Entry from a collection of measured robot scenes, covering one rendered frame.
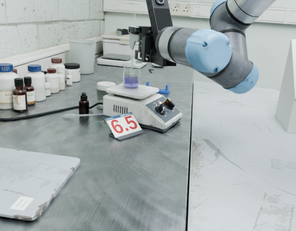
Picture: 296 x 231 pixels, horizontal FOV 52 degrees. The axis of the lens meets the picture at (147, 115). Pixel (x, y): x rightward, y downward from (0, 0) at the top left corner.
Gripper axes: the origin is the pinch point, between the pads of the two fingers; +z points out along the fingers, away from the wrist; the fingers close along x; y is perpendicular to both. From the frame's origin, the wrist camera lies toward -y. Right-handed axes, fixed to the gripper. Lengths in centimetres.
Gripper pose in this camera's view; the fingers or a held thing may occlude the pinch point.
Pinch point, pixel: (133, 27)
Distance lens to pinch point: 86.7
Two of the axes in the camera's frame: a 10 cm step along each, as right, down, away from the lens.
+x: 8.8, -1.0, 4.6
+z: -4.6, -3.1, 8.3
